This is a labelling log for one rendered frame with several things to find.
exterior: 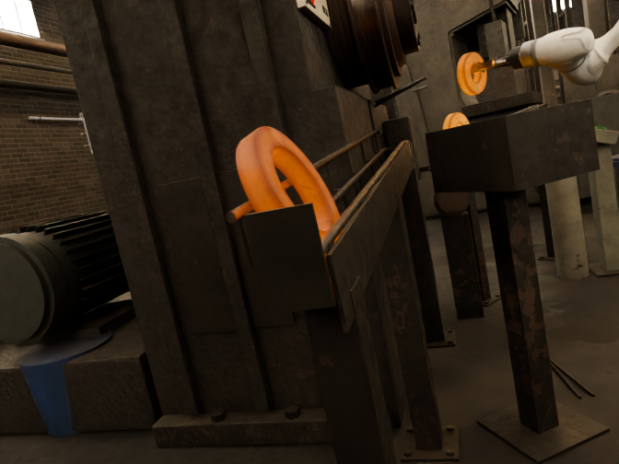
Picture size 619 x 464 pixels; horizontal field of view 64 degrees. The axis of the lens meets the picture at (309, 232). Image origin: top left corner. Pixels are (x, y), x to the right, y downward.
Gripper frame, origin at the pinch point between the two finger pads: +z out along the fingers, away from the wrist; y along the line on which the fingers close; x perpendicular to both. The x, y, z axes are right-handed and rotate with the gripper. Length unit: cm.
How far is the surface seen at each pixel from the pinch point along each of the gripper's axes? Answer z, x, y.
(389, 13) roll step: -13, 15, -58
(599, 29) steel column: 252, 88, 815
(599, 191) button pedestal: -24, -56, 44
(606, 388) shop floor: -59, -89, -50
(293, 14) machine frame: -15, 13, -95
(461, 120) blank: 8.1, -17.9, 1.5
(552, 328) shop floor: -31, -91, -18
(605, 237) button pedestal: -26, -76, 44
